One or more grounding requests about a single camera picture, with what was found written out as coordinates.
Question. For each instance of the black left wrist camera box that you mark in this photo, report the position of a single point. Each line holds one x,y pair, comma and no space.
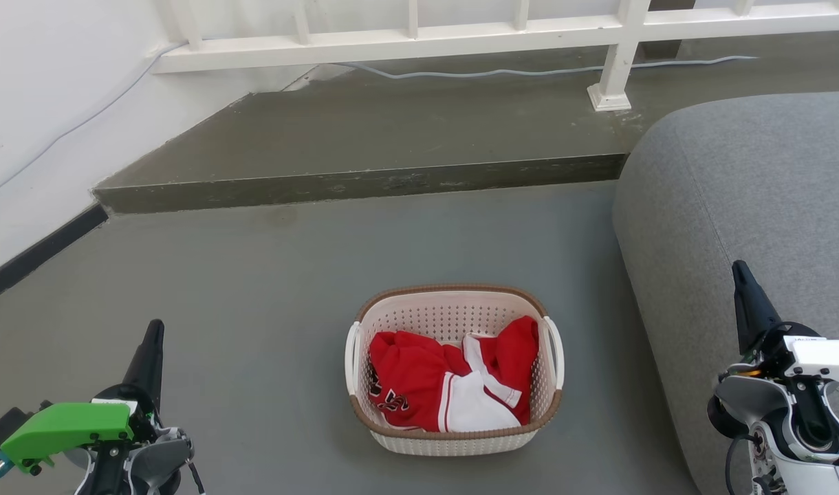
7,425

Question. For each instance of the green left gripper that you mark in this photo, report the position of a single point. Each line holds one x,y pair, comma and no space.
65,425

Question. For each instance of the white wooden railing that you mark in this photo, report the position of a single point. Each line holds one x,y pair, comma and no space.
619,69

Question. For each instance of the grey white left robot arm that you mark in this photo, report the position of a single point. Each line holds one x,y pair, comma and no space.
148,460

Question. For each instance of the red and white jersey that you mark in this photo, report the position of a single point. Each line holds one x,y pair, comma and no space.
419,378

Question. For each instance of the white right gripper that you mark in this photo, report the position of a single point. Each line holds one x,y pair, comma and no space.
822,357

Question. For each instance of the raised grey concrete step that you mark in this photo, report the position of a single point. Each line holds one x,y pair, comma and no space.
392,130

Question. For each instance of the white perforated laundry basket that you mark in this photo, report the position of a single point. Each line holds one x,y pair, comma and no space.
454,313

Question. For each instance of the black baseboard strip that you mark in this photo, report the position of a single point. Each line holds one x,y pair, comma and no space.
41,251

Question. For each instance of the grey fabric sofa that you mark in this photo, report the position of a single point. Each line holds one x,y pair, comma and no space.
749,206

